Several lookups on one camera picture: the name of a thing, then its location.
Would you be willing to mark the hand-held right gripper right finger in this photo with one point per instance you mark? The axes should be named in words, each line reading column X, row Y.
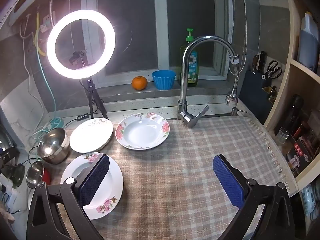
column 227, row 180

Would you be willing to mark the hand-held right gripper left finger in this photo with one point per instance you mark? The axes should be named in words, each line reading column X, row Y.
column 95, row 180

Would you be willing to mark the floral white plate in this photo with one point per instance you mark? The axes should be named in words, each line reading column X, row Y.
column 113, row 188
column 142, row 132

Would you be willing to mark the white plate grey leaf print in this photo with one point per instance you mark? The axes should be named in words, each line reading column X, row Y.
column 87, row 137

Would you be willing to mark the plaid cloth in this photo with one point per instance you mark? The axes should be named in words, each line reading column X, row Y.
column 175, row 167

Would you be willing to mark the large steel bowl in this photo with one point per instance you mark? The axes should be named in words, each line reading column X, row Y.
column 53, row 140

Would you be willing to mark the small steel bowl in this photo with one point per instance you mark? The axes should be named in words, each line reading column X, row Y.
column 35, row 173

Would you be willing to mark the black inline remote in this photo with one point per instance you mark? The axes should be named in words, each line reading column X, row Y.
column 83, row 117

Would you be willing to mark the small drinking glass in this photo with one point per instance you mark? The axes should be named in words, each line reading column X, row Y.
column 282, row 136

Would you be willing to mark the red and black box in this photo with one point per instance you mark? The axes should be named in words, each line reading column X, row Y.
column 298, row 155

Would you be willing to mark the dark round stand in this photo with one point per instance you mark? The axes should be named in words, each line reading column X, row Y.
column 15, row 176

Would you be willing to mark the dark blue knife block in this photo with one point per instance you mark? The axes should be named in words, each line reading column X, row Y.
column 255, row 95

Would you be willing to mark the dark bottle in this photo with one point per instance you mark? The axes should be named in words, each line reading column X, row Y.
column 293, row 115

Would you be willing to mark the glass pot lid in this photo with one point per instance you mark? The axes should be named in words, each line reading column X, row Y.
column 5, row 140

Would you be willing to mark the orange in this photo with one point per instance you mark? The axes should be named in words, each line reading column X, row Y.
column 139, row 83

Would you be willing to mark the wooden shelf unit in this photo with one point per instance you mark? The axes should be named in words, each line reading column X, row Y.
column 287, row 80

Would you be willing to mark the black scissors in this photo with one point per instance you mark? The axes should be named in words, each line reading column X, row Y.
column 271, row 70

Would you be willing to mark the green dish soap bottle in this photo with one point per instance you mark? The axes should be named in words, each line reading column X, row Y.
column 193, row 65

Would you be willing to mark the black phone clamp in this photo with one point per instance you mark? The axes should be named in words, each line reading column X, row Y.
column 78, row 58

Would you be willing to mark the chrome faucet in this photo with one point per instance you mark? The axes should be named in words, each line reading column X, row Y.
column 186, row 55

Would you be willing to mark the plastic jug dark liquid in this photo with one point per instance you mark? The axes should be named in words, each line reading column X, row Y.
column 308, row 45

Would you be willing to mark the window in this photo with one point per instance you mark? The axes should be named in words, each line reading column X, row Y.
column 160, row 30

